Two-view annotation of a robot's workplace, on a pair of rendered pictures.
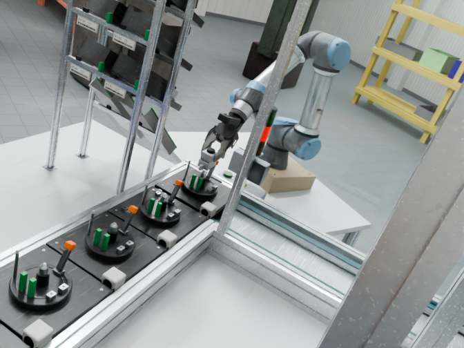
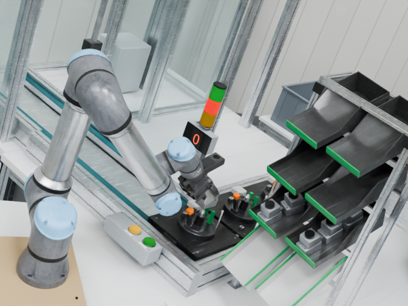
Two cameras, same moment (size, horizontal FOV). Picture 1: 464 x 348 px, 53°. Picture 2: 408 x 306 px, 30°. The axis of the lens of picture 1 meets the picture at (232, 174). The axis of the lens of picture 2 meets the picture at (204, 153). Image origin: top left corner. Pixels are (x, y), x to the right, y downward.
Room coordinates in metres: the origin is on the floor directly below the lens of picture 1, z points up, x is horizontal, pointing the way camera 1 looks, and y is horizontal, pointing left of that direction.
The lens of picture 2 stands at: (3.70, 0.58, 2.34)
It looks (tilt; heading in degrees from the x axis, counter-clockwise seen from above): 26 degrees down; 194
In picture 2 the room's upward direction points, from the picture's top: 21 degrees clockwise
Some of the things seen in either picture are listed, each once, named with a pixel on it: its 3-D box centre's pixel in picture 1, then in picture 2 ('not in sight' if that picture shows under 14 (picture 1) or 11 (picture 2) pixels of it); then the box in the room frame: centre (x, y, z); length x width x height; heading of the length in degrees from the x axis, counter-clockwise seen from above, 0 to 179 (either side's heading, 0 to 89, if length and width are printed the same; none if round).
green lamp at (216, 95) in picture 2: not in sight; (217, 92); (1.33, -0.04, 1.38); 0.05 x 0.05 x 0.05
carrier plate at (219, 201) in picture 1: (198, 190); (195, 230); (1.51, 0.10, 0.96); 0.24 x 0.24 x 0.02; 71
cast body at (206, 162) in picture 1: (207, 158); (210, 195); (1.50, 0.10, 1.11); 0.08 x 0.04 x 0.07; 161
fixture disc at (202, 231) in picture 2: (199, 186); (197, 226); (1.51, 0.10, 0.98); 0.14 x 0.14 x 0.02
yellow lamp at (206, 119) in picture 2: not in sight; (208, 118); (1.33, -0.04, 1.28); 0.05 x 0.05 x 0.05
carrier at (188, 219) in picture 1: (162, 203); (244, 203); (1.26, 0.18, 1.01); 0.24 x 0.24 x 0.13; 71
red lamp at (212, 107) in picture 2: not in sight; (212, 105); (1.33, -0.04, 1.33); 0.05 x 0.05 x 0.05
